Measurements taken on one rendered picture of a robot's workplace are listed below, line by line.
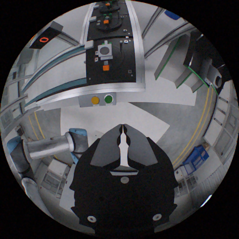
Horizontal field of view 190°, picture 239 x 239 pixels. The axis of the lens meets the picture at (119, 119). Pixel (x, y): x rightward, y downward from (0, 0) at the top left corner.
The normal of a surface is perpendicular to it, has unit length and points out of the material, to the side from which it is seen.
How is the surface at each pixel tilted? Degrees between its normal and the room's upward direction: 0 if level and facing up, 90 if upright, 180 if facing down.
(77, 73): 0
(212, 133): 90
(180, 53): 45
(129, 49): 0
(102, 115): 0
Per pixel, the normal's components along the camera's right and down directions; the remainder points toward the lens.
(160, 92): -0.02, 0.46
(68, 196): 0.09, -0.88
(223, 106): -1.00, -0.09
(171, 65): -0.11, 0.95
